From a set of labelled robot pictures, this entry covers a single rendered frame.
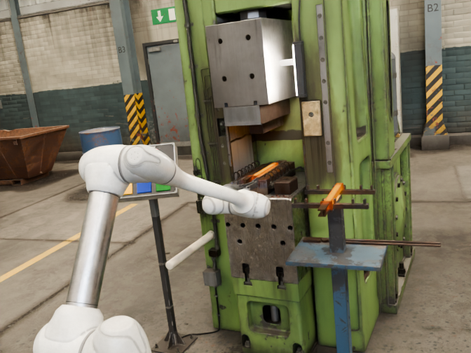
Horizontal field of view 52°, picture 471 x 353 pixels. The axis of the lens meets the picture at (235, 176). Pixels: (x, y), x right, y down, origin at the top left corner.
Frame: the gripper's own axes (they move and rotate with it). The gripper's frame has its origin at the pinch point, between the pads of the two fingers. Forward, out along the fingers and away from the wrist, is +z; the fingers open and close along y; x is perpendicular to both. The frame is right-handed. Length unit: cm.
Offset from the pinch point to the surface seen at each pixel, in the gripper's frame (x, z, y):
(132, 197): -4, -19, -58
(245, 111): 34.5, 5.1, -0.1
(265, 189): -5.4, 5.1, 6.3
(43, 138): -27, 365, -548
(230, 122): 29.0, 5.1, -9.3
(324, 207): 0, -38, 49
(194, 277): -100, 81, -95
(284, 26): 73, 36, 13
